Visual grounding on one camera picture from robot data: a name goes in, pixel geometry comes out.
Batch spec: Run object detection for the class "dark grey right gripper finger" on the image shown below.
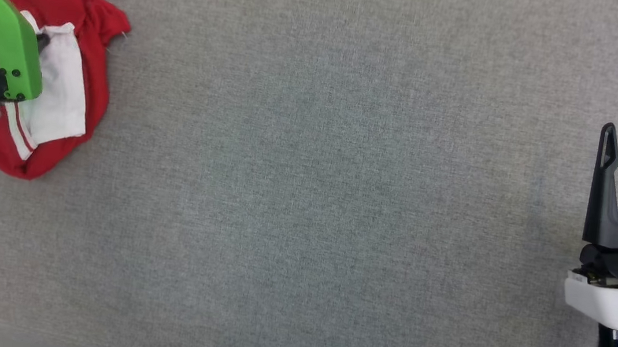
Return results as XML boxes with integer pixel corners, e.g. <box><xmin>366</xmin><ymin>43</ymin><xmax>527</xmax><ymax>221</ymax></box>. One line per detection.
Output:
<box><xmin>581</xmin><ymin>121</ymin><xmax>618</xmax><ymax>250</ymax></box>

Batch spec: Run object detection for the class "red white basketball jersey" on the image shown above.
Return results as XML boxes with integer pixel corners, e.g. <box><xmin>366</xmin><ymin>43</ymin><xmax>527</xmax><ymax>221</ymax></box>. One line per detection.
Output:
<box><xmin>0</xmin><ymin>0</ymin><xmax>135</xmax><ymax>190</ymax></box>

